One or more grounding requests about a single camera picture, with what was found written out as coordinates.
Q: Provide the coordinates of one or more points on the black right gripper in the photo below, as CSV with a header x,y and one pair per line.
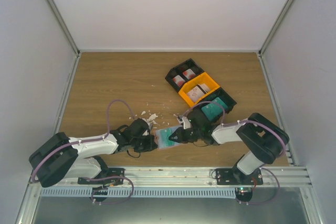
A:
x,y
181,138

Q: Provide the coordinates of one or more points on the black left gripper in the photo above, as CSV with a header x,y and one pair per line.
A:
x,y
150,145

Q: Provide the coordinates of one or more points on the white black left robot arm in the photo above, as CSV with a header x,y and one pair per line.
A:
x,y
63,157

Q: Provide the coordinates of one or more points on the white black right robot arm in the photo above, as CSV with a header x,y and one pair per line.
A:
x,y
265,141

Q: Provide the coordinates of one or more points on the teal cards stack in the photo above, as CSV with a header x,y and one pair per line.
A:
x,y
213,111

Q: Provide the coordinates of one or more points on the pink patterned cards in bin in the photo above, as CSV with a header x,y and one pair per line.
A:
x,y
197,92

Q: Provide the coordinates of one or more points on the red white cards in bin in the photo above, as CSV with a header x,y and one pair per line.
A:
x,y
180,79

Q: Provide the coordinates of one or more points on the yellow plastic bin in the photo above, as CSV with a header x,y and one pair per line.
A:
x,y
202,78

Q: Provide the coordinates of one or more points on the black divided bin left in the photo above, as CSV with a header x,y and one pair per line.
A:
x,y
190,63

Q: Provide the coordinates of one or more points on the black bin right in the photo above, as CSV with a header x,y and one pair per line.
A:
x,y
216,104

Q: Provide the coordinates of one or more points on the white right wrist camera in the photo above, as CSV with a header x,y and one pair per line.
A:
x,y
184,122

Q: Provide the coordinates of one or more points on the aluminium front rail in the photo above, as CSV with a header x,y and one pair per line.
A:
x,y
142,176

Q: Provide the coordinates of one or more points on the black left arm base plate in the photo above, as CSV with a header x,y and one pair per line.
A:
x,y
111,176

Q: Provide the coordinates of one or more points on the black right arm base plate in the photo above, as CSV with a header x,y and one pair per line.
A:
x,y
226,176

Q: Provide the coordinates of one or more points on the grey slotted cable duct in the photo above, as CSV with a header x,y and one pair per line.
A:
x,y
143,192

